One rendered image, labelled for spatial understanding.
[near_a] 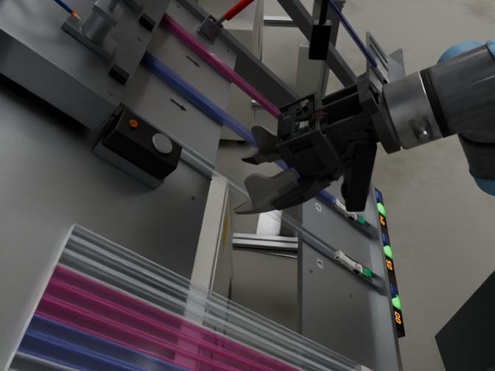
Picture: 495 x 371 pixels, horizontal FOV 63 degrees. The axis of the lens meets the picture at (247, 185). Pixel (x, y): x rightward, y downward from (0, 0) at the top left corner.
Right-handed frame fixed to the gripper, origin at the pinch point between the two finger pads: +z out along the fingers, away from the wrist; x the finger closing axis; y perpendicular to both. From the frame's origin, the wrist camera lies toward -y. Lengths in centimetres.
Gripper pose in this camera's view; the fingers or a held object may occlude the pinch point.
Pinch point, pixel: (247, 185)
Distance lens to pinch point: 54.9
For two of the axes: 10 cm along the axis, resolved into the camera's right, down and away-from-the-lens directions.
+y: -5.4, -6.0, -6.0
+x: -0.9, 7.4, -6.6
